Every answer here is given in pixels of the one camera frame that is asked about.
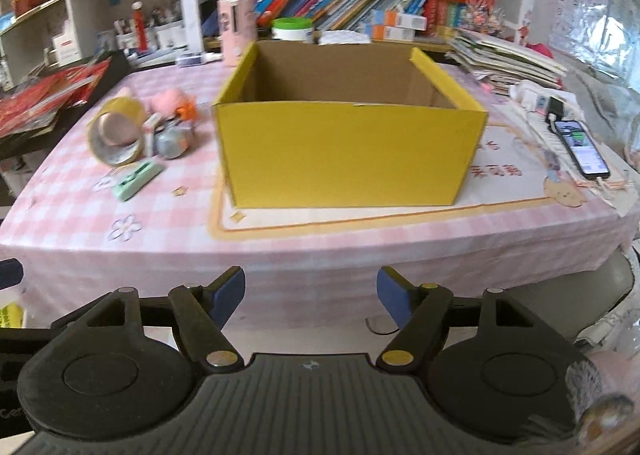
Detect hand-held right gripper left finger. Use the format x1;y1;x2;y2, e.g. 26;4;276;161
52;266;246;376

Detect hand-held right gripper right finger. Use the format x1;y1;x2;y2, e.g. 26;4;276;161
376;266;576;374

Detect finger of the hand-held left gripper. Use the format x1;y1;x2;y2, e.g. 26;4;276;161
0;258;24;292

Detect mint green stapler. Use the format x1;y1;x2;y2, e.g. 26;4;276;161
112;160;164;201

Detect yellow cardboard box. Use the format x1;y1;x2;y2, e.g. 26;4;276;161
212;40;490;210

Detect purple lidded small container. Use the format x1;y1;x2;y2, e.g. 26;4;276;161
155;121;197;159

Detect small white box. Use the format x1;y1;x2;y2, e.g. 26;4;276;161
142;112;165;156

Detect brown packing tape roll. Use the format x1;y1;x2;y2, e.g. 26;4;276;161
86;96;149;166

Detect small pink plush toy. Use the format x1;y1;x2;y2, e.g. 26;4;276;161
149;89;197;120

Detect yellow green printed bag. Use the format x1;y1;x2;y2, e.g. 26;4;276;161
0;301;24;331

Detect pink checked tablecloth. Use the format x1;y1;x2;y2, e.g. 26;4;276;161
0;61;640;332

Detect grey rounded seat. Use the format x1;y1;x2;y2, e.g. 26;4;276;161
505;240;640;353

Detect red packets pile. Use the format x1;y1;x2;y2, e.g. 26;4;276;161
0;60;112;136

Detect black tray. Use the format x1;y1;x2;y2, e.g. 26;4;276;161
0;50;132;162

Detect white box red label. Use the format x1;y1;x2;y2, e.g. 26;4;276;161
52;32;82;64

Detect white power strip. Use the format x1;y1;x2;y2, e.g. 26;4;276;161
511;81;629;194

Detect pink fleece clothing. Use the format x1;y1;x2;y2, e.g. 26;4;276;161
564;349;640;448

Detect black smartphone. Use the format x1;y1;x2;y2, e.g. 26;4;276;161
553;119;611;180

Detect white quilted purse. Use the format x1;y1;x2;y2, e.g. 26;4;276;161
318;30;372;46

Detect orange blue medicine box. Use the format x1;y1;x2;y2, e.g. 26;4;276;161
365;25;417;42
372;10;429;30

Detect stack of papers and booklets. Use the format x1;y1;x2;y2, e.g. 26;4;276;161
444;29;570;92

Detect pink cylindrical humidifier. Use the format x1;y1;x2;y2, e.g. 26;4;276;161
216;0;257;66

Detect white jar green lid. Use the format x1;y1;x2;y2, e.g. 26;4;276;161
270;17;316;44

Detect red white tall bottle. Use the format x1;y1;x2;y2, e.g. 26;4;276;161
130;2;149;54

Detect magenta cloth item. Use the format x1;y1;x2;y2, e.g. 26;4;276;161
524;41;555;62

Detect colourful lollipop bundle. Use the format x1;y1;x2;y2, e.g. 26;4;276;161
462;0;507;34

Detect grey blanket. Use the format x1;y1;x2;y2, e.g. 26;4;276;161
562;57;640;166

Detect red boxed book set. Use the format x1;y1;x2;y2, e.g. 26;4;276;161
424;0;497;30

